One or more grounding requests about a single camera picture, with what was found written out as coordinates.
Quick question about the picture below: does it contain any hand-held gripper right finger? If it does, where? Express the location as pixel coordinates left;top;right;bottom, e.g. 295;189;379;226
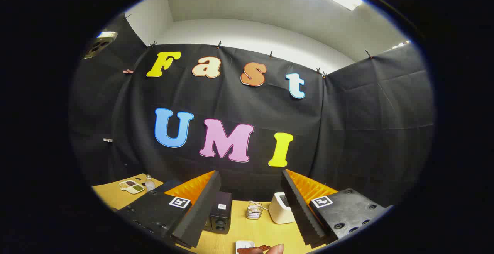
281;169;388;247

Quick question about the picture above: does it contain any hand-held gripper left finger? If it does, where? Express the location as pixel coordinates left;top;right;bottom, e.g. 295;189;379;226
115;170;222;249

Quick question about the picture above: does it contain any black toaster oven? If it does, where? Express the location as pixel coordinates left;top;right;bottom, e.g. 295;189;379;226
203;191;233;235

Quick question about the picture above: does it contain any red-brown meat slice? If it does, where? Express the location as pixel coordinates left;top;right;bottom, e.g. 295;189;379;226
237;245;271;254

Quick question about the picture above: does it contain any white pop-up toaster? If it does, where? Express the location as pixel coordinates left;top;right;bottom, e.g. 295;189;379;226
268;192;296;224

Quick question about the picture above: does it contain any white rectangular dish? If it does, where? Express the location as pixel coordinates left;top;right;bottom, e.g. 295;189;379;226
235;240;256;254

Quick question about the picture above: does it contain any divided dish with grains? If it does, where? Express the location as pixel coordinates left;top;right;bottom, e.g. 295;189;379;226
119;179;145;195

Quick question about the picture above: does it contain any gold smartphone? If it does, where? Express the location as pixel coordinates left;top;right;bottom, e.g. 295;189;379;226
82;31;118;60

